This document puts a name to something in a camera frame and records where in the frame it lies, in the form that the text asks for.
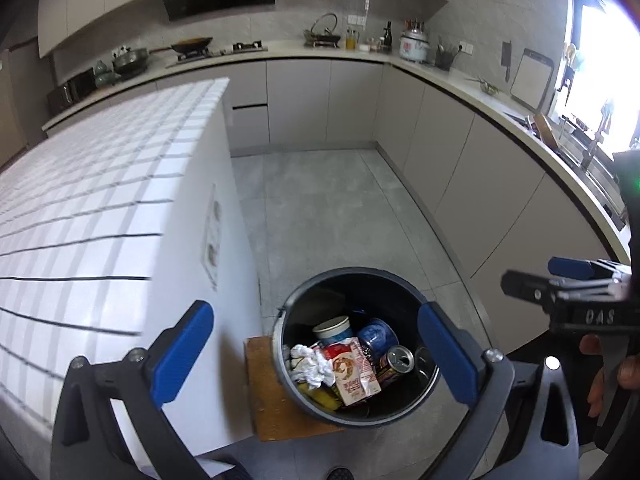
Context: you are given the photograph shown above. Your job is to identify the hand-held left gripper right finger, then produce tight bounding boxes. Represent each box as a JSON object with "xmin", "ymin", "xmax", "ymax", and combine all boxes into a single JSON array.
[{"xmin": 418, "ymin": 301, "xmax": 581, "ymax": 480}]

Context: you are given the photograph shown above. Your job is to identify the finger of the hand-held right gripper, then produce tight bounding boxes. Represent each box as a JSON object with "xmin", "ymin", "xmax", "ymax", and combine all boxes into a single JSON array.
[
  {"xmin": 501, "ymin": 269, "xmax": 628, "ymax": 306},
  {"xmin": 548, "ymin": 256, "xmax": 630, "ymax": 281}
]

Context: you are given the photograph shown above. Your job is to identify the kitchen counter with cabinets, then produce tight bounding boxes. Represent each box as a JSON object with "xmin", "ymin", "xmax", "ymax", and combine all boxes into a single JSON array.
[{"xmin": 41, "ymin": 42, "xmax": 633, "ymax": 356}]

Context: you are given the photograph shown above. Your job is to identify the person's right hand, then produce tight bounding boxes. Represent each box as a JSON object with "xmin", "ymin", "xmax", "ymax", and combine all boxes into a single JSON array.
[{"xmin": 580, "ymin": 334, "xmax": 640, "ymax": 427}]

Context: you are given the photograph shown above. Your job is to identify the wooden board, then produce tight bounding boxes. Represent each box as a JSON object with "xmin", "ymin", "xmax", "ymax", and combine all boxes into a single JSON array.
[{"xmin": 532, "ymin": 112, "xmax": 561, "ymax": 148}]

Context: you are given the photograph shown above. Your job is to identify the small dish with greens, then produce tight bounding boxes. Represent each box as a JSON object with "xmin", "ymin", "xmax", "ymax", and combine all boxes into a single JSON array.
[{"xmin": 467, "ymin": 76, "xmax": 501, "ymax": 95}]

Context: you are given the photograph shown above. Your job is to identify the pan with glass lid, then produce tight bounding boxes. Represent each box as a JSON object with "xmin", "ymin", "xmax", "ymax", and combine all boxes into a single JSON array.
[{"xmin": 303, "ymin": 12, "xmax": 342, "ymax": 48}]

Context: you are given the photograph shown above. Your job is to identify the white rice cooker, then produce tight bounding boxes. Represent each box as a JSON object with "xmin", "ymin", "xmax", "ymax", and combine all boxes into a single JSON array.
[{"xmin": 400, "ymin": 27, "xmax": 432, "ymax": 63}]

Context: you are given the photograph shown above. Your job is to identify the metal faucet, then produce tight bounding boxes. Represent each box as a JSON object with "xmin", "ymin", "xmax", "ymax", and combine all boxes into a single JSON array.
[{"xmin": 582, "ymin": 100, "xmax": 616, "ymax": 171}]

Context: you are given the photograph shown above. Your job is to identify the dark can yellow label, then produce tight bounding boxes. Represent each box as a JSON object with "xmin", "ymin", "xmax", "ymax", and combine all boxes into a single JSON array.
[{"xmin": 375, "ymin": 345, "xmax": 416, "ymax": 386}]

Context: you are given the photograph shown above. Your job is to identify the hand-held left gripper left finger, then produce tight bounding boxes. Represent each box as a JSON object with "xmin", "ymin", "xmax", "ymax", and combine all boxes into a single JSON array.
[{"xmin": 50, "ymin": 300, "xmax": 216, "ymax": 480}]

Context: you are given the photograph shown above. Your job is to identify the gas stove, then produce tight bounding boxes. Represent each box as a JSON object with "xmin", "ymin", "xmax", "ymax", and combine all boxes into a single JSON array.
[{"xmin": 166, "ymin": 41, "xmax": 269, "ymax": 68}]

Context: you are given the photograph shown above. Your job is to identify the black utensil holder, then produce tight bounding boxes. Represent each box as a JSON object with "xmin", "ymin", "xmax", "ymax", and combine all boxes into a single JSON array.
[{"xmin": 435, "ymin": 37, "xmax": 455, "ymax": 72}]

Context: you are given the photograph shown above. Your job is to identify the kitchen sink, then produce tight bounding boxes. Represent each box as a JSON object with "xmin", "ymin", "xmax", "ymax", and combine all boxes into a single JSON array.
[{"xmin": 550, "ymin": 115, "xmax": 626, "ymax": 231}]

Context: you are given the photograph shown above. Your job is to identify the pot with lid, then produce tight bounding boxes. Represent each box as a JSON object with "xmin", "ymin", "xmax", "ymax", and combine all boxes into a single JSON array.
[{"xmin": 112, "ymin": 46, "xmax": 151, "ymax": 75}]

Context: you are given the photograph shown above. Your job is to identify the window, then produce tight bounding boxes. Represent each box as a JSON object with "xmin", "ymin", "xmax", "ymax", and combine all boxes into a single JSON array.
[{"xmin": 560, "ymin": 0, "xmax": 640, "ymax": 161}]

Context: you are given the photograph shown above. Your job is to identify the blue white paper cup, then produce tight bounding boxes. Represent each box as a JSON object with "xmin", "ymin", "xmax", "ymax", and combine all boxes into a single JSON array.
[{"xmin": 312, "ymin": 315, "xmax": 353, "ymax": 346}]

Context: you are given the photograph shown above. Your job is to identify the beige fridge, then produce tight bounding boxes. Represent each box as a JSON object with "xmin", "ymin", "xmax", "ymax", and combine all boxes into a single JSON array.
[{"xmin": 0, "ymin": 47, "xmax": 31, "ymax": 161}]

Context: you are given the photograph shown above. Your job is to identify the white cutting board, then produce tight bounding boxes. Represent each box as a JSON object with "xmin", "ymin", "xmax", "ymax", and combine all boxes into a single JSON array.
[{"xmin": 510, "ymin": 48, "xmax": 555, "ymax": 111}]

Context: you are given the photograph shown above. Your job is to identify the blue bowl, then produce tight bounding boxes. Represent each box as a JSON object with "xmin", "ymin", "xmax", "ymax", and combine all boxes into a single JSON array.
[{"xmin": 357, "ymin": 317, "xmax": 400, "ymax": 361}]

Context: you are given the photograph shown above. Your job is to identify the checkered tablecloth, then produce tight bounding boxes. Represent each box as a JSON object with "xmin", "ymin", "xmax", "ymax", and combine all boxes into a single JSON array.
[{"xmin": 0, "ymin": 77, "xmax": 231, "ymax": 431}]

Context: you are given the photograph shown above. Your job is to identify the yellow banana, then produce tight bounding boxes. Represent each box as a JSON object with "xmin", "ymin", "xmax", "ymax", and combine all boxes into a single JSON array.
[{"xmin": 297, "ymin": 382, "xmax": 346, "ymax": 409}]

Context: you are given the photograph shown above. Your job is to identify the black trash bin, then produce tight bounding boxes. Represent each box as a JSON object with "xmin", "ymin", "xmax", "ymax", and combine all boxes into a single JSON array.
[{"xmin": 272, "ymin": 267, "xmax": 443, "ymax": 428}]

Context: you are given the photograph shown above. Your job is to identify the upper kitchen cabinets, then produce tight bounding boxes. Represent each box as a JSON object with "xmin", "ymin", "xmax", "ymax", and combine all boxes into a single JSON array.
[{"xmin": 37, "ymin": 0, "xmax": 450, "ymax": 58}]

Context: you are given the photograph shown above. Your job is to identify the white tissue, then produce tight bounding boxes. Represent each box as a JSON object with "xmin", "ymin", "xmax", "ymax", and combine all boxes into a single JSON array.
[{"xmin": 289, "ymin": 344, "xmax": 336, "ymax": 390}]

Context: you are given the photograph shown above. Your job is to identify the wok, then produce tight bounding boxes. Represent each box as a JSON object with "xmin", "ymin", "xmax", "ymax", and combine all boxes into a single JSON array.
[{"xmin": 150, "ymin": 36, "xmax": 215, "ymax": 57}]

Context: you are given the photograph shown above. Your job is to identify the red white carton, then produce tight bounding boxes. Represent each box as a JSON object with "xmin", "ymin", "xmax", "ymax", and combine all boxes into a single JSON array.
[{"xmin": 320, "ymin": 336, "xmax": 383, "ymax": 407}]

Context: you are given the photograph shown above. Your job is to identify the black toaster oven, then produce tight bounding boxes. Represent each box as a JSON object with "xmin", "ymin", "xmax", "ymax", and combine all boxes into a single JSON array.
[{"xmin": 47, "ymin": 71, "xmax": 97, "ymax": 116}]

